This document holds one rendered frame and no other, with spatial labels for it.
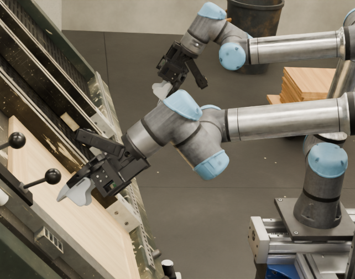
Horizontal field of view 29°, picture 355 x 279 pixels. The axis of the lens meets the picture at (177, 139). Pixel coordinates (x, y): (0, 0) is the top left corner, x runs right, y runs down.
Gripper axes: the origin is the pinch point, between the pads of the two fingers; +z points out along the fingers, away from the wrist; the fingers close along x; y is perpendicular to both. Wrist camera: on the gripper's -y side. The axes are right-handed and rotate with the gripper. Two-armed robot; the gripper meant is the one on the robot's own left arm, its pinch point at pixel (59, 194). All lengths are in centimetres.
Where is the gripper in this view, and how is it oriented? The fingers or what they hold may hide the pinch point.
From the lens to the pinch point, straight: 152.9
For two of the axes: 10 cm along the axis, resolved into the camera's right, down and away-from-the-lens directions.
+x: 2.2, 0.4, 9.7
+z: -7.7, 6.1, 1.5
